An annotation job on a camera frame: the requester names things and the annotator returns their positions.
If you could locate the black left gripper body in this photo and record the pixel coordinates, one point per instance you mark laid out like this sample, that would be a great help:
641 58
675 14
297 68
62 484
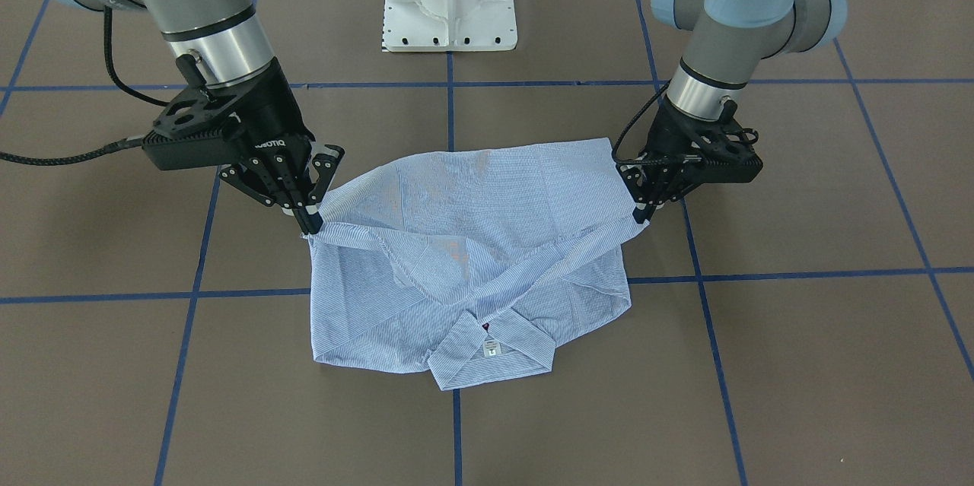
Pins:
665 138

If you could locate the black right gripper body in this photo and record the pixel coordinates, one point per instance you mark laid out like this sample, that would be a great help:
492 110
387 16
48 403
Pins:
275 115

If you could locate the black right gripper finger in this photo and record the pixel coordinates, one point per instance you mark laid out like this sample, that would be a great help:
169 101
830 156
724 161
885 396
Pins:
324 161
277 182

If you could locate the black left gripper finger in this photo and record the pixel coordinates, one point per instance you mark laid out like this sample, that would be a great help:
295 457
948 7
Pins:
677 180
646 186

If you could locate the light blue striped shirt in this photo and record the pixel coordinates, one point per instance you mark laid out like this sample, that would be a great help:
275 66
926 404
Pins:
472 266

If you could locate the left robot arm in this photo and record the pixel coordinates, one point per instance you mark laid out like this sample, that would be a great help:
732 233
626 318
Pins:
729 38

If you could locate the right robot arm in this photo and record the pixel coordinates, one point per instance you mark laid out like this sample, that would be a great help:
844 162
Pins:
212 41

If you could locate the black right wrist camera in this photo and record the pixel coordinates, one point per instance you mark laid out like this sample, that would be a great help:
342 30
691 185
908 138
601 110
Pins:
198 129

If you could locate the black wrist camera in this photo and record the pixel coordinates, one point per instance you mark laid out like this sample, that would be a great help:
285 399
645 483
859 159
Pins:
198 129
726 153

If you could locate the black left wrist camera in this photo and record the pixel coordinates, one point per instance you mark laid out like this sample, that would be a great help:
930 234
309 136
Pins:
726 153

